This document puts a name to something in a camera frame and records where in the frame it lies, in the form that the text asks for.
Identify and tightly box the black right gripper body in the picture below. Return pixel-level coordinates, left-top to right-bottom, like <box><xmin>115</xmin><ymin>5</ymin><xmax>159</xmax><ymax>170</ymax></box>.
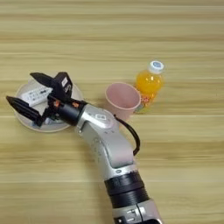
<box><xmin>34</xmin><ymin>94</ymin><xmax>88</xmax><ymax>127</ymax></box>

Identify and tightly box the pink plastic cup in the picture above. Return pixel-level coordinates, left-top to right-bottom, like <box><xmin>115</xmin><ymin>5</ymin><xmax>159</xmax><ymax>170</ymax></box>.
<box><xmin>104</xmin><ymin>81</ymin><xmax>143</xmax><ymax>123</ymax></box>

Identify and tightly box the white remote control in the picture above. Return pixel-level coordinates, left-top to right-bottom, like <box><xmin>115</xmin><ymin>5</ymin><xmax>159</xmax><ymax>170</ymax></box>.
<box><xmin>20</xmin><ymin>84</ymin><xmax>54</xmax><ymax>108</ymax></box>

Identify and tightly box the small black box white label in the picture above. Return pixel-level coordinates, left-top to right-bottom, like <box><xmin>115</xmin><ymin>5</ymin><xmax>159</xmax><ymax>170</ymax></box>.
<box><xmin>52</xmin><ymin>71</ymin><xmax>74</xmax><ymax>102</ymax></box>

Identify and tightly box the round beige plate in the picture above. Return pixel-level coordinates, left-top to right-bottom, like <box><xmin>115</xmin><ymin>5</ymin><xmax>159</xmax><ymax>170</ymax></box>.
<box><xmin>13</xmin><ymin>76</ymin><xmax>85</xmax><ymax>134</ymax></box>

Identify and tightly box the orange juice bottle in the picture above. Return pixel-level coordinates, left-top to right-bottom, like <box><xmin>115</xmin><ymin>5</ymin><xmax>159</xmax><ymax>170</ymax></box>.
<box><xmin>134</xmin><ymin>59</ymin><xmax>165</xmax><ymax>115</ymax></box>

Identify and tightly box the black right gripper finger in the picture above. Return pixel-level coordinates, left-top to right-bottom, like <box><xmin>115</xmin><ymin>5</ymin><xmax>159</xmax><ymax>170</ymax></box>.
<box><xmin>29</xmin><ymin>72</ymin><xmax>57</xmax><ymax>88</ymax></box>
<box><xmin>5</xmin><ymin>95</ymin><xmax>46</xmax><ymax>126</ymax></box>

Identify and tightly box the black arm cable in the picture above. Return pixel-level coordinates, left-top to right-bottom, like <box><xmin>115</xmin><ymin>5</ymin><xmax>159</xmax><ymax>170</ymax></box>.
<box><xmin>113</xmin><ymin>115</ymin><xmax>142</xmax><ymax>158</ymax></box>

